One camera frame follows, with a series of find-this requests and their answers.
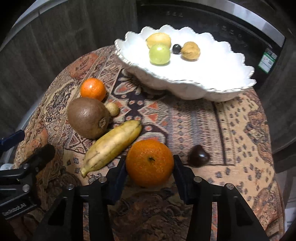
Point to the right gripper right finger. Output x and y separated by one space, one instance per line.
235 218

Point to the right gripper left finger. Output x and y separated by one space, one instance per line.
64 220

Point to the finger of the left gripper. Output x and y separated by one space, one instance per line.
28 170
9 142

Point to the brown kiwi fruit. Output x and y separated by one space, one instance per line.
88 117

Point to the small yellow banana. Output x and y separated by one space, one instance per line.
110 145

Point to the orange mandarin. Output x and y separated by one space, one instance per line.
93 88
149 163

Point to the small tan longan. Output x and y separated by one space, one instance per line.
112 108

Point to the yellow mango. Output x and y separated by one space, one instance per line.
190 51

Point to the green apple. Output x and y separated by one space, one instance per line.
159 54

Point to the dark plum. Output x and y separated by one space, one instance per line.
176 49

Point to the yellow round pear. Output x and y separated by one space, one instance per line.
158 38

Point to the white scalloped ceramic bowl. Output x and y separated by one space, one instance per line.
219 74

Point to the green energy label sticker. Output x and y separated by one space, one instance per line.
267 61

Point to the black built-in dishwasher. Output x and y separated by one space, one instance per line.
244 30

